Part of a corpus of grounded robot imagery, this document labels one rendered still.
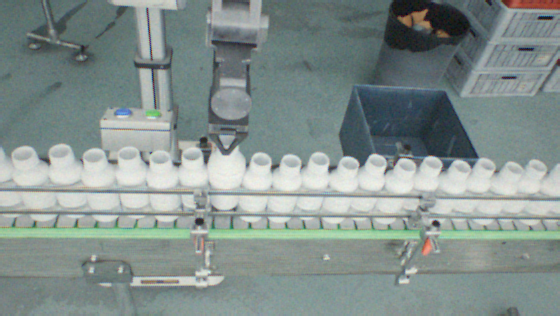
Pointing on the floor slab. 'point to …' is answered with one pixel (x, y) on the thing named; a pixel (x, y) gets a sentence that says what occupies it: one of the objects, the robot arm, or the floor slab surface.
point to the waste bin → (419, 45)
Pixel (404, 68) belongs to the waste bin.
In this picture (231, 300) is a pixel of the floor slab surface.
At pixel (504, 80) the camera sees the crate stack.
